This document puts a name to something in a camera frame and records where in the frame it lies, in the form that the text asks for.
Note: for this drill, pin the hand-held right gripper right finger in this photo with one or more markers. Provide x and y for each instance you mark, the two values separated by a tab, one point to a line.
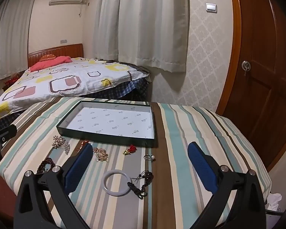
201	169

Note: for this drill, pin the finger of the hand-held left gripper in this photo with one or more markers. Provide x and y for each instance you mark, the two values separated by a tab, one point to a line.
4	130

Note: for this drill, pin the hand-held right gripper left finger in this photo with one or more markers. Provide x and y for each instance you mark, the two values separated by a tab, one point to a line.
77	168

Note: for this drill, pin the silver rhinestone hair clip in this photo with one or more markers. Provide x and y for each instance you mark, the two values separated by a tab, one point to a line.
67	149

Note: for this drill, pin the white jade bangle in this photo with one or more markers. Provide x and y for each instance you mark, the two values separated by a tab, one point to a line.
107	188

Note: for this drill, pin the small red flower charm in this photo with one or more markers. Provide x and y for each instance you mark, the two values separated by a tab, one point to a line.
130	149

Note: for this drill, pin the green shallow cardboard box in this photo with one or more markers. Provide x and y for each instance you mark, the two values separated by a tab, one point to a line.
114	121

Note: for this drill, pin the striped tablecloth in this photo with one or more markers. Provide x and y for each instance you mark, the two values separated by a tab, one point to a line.
181	128

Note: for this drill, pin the red decoration beside bed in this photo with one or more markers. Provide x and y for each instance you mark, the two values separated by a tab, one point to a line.
12	80

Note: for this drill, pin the white patterned quilt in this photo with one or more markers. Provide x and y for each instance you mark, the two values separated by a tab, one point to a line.
69	78

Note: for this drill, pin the pink pillow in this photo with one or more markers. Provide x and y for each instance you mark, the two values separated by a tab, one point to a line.
51	62

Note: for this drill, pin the orange round cushion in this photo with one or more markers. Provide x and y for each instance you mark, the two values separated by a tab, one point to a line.
47	57

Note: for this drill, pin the blue plaid bed sheet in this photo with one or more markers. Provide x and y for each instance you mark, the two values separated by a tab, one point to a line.
131	88

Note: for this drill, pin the narrow cream curtain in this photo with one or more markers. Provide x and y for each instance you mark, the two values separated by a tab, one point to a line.
9	33

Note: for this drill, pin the wooden headboard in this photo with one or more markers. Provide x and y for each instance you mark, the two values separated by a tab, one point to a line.
62	50

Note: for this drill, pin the silver door knob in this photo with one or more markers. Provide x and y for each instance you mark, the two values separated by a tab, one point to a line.
246	65

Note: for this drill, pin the brown wooden door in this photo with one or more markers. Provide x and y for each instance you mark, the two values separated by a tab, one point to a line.
269	76

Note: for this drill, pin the large cream curtain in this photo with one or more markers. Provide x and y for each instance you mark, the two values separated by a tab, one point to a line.
143	21

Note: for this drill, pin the white light switch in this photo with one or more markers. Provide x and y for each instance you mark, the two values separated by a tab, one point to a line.
211	7

